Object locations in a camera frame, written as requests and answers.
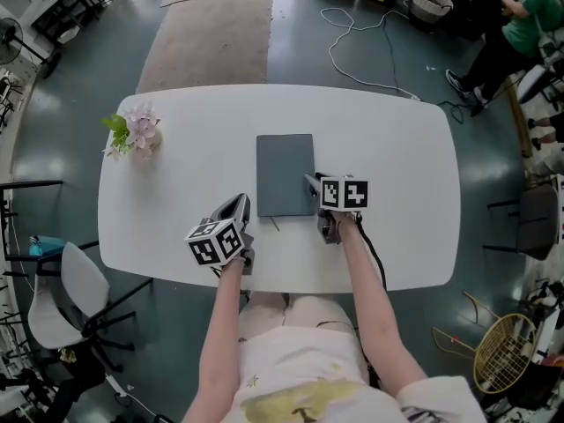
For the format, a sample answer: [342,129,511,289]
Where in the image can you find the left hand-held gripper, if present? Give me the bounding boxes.
[184,193,256,277]

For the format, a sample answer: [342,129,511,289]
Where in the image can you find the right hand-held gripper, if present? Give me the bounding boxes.
[303,172,369,245]

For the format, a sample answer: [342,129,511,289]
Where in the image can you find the grey notebook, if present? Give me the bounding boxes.
[256,133,317,234]

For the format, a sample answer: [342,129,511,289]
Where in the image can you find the person's left forearm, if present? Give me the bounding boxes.
[182,256,244,423]

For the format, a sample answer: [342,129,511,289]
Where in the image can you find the person's right forearm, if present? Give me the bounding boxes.
[336,211,429,397]

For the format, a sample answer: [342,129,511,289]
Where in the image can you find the pale flower vase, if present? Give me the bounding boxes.
[141,128,164,161]

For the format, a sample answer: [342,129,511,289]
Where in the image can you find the pink flower bouquet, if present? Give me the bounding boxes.
[100,100,163,161]

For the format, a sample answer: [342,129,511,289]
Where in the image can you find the person's beige trousers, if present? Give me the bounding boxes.
[239,292,356,341]

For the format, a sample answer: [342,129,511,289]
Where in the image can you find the large brown floor mat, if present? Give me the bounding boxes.
[135,0,275,95]

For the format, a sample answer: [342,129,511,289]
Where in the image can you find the white office chair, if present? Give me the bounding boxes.
[27,241,154,373]

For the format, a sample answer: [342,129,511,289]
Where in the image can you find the person's white printed shirt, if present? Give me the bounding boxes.
[232,325,488,423]

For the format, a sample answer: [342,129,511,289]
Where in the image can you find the teal bag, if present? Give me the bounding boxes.
[28,234,63,257]

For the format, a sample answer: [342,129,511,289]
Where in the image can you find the wooden stick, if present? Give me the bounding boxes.
[503,86,535,159]

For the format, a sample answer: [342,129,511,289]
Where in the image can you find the white woven basket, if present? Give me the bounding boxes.
[409,0,455,22]

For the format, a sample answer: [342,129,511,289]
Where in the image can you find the white power strip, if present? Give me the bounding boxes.
[104,374,130,399]

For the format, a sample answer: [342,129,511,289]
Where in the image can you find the dark grey chair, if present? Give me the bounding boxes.
[482,182,560,263]

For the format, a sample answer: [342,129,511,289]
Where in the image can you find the black standing fan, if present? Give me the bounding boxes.
[0,17,63,80]

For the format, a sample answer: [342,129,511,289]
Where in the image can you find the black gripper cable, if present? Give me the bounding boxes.
[353,211,389,293]

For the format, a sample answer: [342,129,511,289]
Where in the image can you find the black floor cable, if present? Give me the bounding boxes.
[380,10,401,93]

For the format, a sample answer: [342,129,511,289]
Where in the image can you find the white floor cable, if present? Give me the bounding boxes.
[319,6,423,102]

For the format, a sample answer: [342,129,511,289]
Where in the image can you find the gold wire frame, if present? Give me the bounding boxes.
[431,290,501,361]

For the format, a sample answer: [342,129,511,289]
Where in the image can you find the black metal frame table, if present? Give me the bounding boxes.
[0,180,100,264]

